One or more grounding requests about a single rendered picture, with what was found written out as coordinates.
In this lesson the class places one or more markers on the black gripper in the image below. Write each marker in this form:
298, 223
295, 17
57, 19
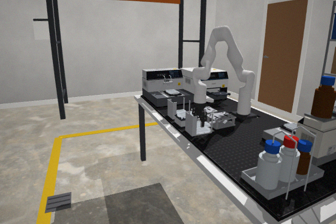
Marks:
198, 110

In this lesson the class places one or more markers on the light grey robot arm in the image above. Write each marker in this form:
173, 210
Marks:
223, 33

